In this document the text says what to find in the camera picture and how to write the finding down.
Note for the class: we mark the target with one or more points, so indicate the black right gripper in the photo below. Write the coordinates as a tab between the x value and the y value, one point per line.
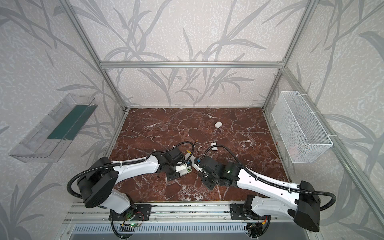
207	176

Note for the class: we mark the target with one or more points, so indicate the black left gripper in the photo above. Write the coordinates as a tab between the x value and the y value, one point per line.
173	170

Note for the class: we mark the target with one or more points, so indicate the white air conditioner remote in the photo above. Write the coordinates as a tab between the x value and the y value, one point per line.
182	169

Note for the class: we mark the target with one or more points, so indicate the white battery cover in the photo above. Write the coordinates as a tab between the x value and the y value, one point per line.
218	124
214	146

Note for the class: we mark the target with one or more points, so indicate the white remote control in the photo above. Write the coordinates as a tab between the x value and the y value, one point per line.
189	157

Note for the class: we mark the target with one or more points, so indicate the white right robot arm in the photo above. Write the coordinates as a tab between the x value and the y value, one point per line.
270	198

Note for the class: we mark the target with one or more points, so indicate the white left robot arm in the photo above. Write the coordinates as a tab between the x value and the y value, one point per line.
97	187

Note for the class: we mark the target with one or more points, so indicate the pink object in basket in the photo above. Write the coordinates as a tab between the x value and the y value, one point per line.
294	151

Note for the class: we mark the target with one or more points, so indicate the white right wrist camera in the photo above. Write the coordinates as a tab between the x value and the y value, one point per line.
196	163

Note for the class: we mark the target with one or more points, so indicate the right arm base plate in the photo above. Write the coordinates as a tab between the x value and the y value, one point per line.
239	212

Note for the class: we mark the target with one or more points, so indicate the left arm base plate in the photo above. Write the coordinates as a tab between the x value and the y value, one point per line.
140	212

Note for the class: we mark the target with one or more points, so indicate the aluminium front rail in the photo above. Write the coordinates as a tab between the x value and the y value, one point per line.
161	212

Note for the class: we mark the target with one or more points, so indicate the clear plastic wall bin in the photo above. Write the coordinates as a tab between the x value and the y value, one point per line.
48	141

